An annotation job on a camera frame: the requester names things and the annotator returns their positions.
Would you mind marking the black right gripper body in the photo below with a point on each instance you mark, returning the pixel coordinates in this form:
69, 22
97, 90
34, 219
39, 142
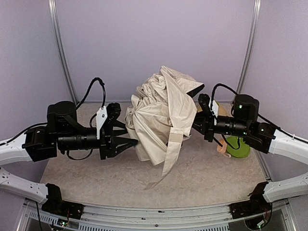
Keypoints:
208, 127

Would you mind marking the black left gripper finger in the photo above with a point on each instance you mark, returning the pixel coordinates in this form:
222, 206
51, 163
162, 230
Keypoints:
113, 113
120, 144

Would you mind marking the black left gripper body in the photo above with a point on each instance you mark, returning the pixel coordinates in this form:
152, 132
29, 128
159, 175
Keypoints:
104, 143

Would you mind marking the beige folding umbrella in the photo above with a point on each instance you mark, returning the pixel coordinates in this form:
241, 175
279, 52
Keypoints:
161, 116

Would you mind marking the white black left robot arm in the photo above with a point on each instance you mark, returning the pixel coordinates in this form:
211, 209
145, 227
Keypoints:
35, 144

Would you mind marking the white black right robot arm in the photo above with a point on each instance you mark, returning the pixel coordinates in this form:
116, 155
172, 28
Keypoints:
264, 137

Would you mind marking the beige round plate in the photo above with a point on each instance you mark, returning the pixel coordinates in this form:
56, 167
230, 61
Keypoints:
221, 110

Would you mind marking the green flat plate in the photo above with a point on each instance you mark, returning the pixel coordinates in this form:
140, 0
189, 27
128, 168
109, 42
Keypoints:
237, 148

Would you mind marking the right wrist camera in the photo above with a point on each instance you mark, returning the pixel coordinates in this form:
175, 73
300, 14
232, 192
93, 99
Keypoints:
206, 104

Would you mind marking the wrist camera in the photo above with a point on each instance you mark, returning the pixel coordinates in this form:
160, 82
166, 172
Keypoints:
101, 116
206, 104

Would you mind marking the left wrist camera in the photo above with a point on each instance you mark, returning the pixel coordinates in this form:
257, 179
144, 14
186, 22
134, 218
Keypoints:
101, 116

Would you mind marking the right corner aluminium post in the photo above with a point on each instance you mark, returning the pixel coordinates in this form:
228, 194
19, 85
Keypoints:
250, 45

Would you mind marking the corner aluminium post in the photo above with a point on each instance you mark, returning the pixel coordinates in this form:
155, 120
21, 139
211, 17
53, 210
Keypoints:
250, 45
60, 48

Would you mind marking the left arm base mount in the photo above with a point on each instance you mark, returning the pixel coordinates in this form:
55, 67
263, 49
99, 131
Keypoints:
64, 209

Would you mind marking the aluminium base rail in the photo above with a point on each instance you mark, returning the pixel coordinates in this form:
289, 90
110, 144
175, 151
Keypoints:
219, 217

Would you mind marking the left corner aluminium post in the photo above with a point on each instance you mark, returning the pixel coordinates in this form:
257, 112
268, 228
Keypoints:
60, 48

